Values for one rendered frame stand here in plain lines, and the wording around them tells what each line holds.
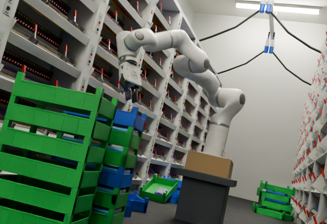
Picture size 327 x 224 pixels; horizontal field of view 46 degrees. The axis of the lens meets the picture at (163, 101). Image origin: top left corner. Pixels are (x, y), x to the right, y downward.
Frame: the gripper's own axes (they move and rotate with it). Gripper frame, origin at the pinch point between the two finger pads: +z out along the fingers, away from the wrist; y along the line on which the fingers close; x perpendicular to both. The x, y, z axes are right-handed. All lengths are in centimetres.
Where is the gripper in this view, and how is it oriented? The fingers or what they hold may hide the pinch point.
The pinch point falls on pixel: (131, 96)
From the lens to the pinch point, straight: 166.6
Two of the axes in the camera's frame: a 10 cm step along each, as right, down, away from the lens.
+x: -7.8, 3.4, 5.2
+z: 1.3, 9.1, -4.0
